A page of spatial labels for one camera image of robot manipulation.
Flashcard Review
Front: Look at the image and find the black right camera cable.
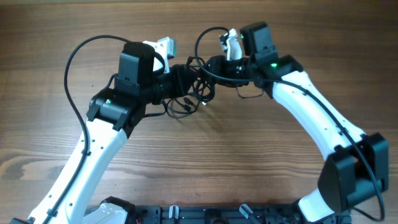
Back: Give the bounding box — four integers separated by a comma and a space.
194, 26, 386, 222

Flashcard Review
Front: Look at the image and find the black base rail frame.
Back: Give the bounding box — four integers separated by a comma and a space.
129, 203, 352, 224

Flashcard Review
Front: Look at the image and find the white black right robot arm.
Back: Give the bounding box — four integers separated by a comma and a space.
201, 22, 389, 223

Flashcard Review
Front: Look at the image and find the thick black HDMI cable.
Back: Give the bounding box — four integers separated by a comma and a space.
185, 55, 216, 105

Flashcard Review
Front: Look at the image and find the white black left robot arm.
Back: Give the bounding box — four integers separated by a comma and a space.
11, 41, 197, 223

